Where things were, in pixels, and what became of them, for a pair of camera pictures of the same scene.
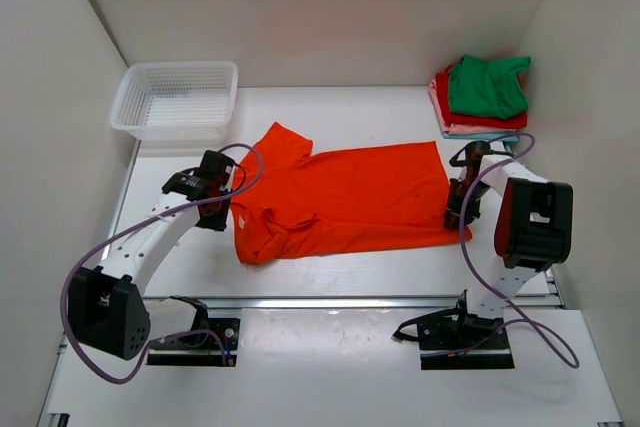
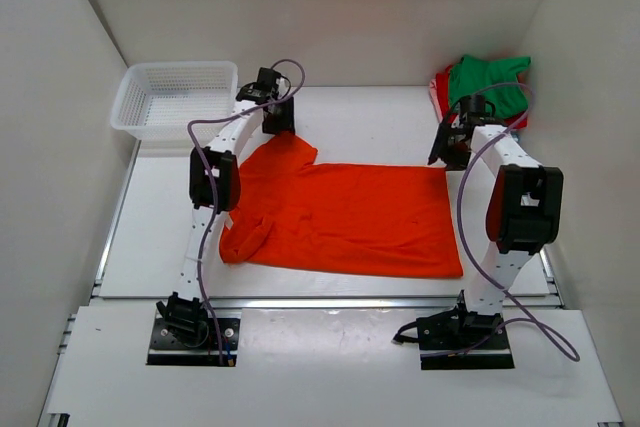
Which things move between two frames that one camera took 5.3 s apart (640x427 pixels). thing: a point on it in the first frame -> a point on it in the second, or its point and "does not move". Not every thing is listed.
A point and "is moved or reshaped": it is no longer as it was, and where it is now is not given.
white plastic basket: [178, 101] does not move
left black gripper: [218, 220] -> [286, 125]
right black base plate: [465, 344] does not move
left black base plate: [217, 345] does not move
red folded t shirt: [518, 120] does not move
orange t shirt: [308, 203] is moved or reshaped
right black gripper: [454, 207] -> [440, 150]
